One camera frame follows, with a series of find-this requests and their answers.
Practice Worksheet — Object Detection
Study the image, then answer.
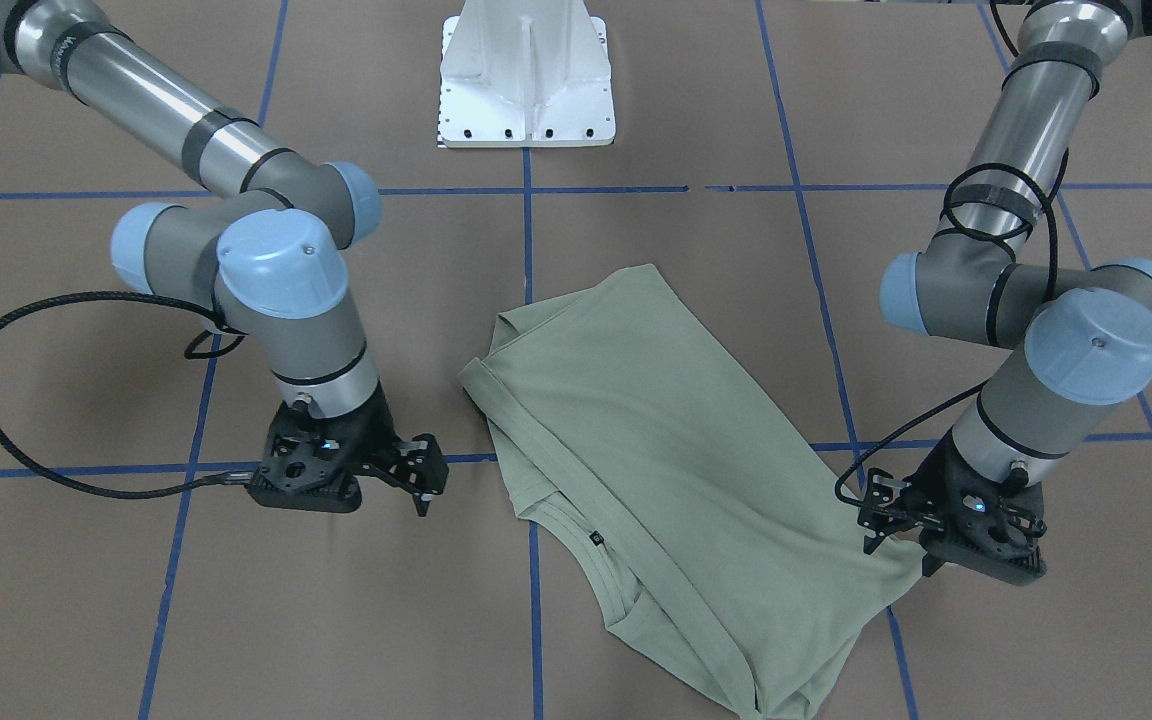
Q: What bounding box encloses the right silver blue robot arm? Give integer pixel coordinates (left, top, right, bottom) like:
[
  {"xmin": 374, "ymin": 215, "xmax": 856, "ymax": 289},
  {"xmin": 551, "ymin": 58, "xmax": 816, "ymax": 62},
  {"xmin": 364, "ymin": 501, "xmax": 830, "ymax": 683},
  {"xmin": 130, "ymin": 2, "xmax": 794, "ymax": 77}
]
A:
[{"xmin": 0, "ymin": 1, "xmax": 448, "ymax": 516}]

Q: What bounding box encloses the white mast base plate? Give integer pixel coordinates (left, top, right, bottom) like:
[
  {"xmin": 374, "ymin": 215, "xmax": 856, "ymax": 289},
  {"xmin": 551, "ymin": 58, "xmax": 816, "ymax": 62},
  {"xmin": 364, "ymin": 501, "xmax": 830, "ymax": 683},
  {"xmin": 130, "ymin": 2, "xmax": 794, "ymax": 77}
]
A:
[{"xmin": 435, "ymin": 1, "xmax": 617, "ymax": 149}]

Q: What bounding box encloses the brown paper table cover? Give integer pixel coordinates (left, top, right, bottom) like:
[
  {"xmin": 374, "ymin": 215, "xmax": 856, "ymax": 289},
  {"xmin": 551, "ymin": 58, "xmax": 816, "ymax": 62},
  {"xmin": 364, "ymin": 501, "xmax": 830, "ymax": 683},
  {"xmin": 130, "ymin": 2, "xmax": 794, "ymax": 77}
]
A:
[{"xmin": 0, "ymin": 1, "xmax": 1152, "ymax": 719}]

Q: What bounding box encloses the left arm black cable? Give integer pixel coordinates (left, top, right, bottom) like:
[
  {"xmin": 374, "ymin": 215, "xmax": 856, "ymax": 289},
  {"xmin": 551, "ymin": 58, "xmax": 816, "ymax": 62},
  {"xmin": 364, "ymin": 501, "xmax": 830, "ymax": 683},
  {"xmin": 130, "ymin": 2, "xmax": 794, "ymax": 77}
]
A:
[{"xmin": 833, "ymin": 150, "xmax": 1073, "ymax": 511}]

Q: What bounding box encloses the olive green long-sleeve shirt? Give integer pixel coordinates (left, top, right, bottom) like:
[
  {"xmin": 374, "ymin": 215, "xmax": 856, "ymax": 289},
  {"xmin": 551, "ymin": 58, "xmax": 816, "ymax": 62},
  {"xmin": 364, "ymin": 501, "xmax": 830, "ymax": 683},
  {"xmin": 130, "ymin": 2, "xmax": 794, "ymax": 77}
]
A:
[{"xmin": 460, "ymin": 265, "xmax": 923, "ymax": 719}]

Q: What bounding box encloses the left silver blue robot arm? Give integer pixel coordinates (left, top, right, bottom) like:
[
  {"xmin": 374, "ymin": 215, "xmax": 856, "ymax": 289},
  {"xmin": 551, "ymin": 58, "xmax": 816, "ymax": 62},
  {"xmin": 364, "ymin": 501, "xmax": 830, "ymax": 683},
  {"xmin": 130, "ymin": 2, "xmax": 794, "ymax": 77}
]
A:
[{"xmin": 850, "ymin": 1, "xmax": 1152, "ymax": 585}]

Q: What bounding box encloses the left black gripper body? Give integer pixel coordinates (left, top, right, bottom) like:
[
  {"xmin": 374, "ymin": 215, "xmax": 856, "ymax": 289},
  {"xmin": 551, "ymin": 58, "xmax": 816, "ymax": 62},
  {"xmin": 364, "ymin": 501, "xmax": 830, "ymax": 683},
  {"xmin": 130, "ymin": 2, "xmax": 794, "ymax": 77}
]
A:
[{"xmin": 911, "ymin": 435, "xmax": 1047, "ymax": 585}]

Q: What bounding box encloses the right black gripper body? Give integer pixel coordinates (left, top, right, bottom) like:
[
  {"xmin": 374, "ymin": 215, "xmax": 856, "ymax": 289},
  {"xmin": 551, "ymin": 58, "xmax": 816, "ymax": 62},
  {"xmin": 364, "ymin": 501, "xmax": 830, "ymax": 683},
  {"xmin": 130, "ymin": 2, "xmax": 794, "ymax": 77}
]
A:
[{"xmin": 248, "ymin": 386, "xmax": 401, "ymax": 511}]

